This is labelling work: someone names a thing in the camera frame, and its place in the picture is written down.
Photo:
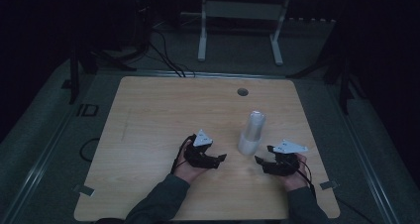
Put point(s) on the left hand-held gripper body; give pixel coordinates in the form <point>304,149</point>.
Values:
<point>197,153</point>

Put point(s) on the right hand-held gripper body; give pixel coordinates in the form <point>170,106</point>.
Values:
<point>284,163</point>

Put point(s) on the grey tape strip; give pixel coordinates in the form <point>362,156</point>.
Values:
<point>85,190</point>
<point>329,185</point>

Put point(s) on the dark computer tower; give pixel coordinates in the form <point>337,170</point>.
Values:
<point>142,16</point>

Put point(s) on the white metal stand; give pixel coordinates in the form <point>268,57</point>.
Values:
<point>239,11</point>

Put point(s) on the person's left hand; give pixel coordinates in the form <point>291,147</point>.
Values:
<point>186,172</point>

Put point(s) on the person's right hand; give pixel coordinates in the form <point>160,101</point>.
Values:
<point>295,181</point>

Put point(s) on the clear plastic bottle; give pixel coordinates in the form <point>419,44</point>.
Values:
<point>252,134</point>

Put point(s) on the black metal stand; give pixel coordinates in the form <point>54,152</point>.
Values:
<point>343,85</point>
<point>74,75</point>

